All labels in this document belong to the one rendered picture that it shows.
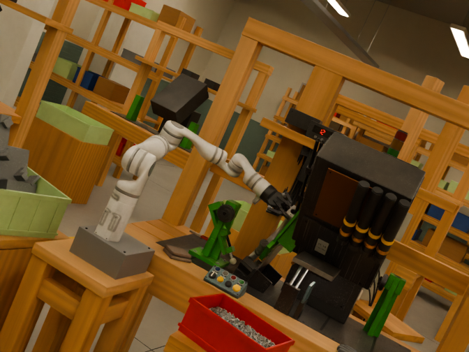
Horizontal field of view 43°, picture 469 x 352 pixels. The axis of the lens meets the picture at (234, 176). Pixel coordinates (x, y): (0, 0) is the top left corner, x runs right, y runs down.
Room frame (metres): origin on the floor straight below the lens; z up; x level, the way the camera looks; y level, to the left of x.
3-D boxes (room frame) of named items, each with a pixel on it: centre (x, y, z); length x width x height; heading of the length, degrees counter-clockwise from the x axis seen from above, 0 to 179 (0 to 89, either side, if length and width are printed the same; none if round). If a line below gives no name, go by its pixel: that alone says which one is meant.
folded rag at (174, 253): (2.30, 0.08, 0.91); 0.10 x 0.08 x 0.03; 125
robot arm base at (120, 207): (2.04, 0.32, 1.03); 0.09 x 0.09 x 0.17; 73
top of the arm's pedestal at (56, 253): (2.04, 0.32, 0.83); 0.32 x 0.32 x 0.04; 70
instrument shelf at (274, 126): (2.67, -0.47, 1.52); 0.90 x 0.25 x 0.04; 74
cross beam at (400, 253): (2.78, -0.51, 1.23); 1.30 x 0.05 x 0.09; 74
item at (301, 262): (2.31, -0.45, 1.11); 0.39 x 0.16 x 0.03; 164
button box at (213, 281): (2.19, -0.14, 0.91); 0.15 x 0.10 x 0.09; 74
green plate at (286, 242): (2.38, -0.31, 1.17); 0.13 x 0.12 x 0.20; 74
